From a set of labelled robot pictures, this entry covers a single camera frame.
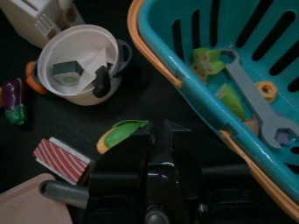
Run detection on green toy leaf piece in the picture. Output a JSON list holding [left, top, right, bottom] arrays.
[[214, 82, 247, 121]]

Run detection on orange basket handle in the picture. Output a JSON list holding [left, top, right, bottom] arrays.
[[219, 129, 299, 223], [126, 0, 184, 89]]

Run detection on grey toy wrench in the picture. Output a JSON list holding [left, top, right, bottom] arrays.
[[219, 47, 299, 150]]

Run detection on cream toy pot grey handles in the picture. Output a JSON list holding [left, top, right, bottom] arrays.
[[36, 24, 135, 107]]

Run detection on black toy utensil handle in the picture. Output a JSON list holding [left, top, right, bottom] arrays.
[[91, 65, 114, 99]]

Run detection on orange toy vegetable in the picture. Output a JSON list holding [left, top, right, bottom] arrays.
[[24, 60, 48, 96]]

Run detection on red white striped toy block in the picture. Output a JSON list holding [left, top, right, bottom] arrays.
[[32, 136, 95, 186]]

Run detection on orange toy nut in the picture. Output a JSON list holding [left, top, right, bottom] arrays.
[[254, 80, 279, 103]]

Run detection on purple toy eggplant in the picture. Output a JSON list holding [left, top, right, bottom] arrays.
[[1, 77, 29, 127]]

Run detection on cream toy knife block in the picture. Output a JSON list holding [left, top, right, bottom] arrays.
[[0, 0, 86, 50]]

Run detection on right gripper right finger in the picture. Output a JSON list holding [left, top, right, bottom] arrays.
[[163, 118, 208, 224]]

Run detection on grey green toy cube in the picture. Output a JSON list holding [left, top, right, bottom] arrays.
[[51, 59, 86, 88]]

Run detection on white triangular toy piece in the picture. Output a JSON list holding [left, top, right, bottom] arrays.
[[75, 47, 114, 95]]

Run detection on teal plastic toy basket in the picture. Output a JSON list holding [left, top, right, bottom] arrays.
[[134, 0, 299, 205]]

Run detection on pink plastic tray plate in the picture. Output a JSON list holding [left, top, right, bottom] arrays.
[[0, 172, 74, 224]]

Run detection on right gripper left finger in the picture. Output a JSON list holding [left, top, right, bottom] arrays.
[[82, 122, 155, 224]]

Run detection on toy pan grey handle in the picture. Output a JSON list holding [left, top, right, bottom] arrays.
[[37, 179, 91, 210]]

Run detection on yellow green toy corn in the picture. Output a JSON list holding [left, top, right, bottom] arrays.
[[96, 118, 151, 155]]

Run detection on green star fruit slice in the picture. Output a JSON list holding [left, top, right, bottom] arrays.
[[190, 46, 227, 81]]

